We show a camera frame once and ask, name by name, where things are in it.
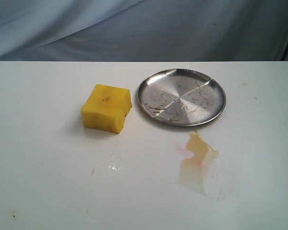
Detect yellow sponge block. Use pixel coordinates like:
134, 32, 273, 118
81, 84, 132, 134

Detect spilled orange liquid puddle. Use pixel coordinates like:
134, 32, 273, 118
177, 131, 235, 201

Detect round steel plate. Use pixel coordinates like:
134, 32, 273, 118
136, 69, 226, 127

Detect grey backdrop cloth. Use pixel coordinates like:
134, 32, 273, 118
0, 0, 288, 62

